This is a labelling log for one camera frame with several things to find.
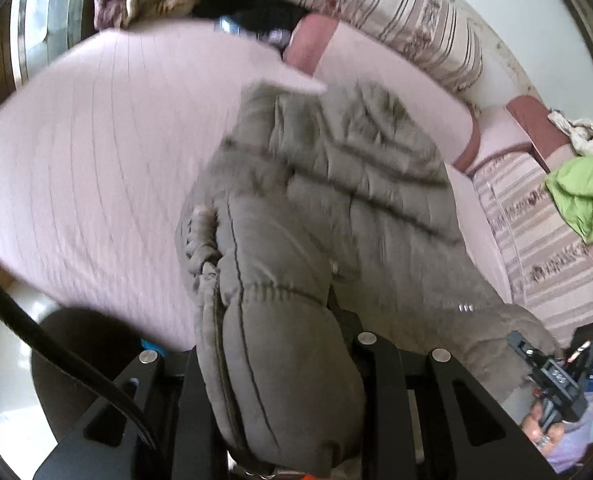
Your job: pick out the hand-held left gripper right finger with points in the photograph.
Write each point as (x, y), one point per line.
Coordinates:
(391, 390)

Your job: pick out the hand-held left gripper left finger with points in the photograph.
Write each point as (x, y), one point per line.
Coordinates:
(176, 410)

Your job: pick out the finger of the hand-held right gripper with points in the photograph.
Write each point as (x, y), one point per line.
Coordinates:
(523, 346)

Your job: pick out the olive quilted hooded jacket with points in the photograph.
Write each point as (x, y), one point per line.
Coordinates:
(326, 220)

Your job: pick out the person's right forearm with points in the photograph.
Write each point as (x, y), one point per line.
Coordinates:
(576, 447)

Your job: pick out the person's right hand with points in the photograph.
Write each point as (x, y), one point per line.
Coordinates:
(536, 427)

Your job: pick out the blue ball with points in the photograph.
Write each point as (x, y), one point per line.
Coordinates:
(150, 345)

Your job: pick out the striped floral seat cushion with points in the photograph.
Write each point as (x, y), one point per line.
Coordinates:
(541, 250)

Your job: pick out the green cloth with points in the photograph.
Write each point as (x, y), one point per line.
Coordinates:
(586, 190)

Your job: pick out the cream crumpled cloth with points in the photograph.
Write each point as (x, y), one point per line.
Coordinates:
(581, 132)

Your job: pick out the dark pink cushion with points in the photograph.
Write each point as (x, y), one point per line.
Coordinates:
(531, 120)

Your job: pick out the bed with pink quilted cover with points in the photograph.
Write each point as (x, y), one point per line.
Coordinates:
(101, 160)

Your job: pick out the pink bolster cushion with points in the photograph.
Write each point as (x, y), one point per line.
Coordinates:
(376, 70)

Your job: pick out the large striped floral pillow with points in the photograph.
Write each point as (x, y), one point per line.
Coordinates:
(386, 5)

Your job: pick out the clear plastic bag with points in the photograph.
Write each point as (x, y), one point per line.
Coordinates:
(276, 36)

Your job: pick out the black clothing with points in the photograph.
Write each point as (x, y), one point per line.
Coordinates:
(261, 10)

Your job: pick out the stained glass window panel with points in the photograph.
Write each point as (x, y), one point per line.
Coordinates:
(51, 10)

